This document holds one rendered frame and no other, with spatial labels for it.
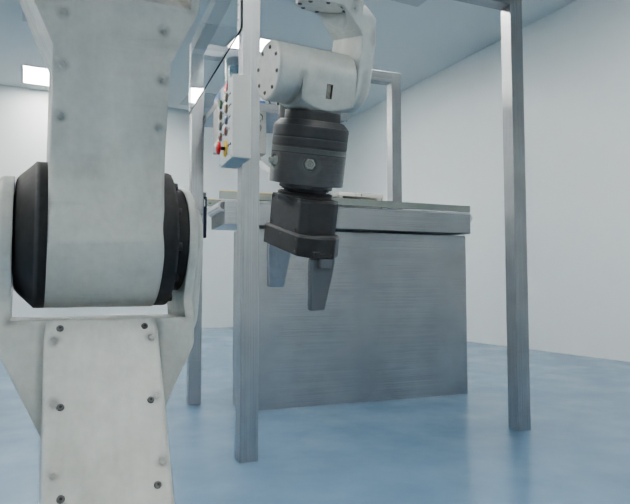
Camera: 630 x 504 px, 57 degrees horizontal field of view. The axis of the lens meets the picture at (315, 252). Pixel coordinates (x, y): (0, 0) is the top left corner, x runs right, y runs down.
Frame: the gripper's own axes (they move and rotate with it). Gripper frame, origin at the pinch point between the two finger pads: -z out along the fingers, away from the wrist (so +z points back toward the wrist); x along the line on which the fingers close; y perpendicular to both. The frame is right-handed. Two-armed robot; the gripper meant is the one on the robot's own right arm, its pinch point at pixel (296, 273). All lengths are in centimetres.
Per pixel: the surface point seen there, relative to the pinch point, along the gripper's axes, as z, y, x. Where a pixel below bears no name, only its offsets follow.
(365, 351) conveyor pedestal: -78, -129, 157
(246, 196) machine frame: -2, -42, 114
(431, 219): -13, -165, 164
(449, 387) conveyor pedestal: -97, -176, 145
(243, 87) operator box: 32, -37, 112
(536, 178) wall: 11, -391, 290
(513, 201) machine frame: 3, -149, 99
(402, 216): -13, -149, 166
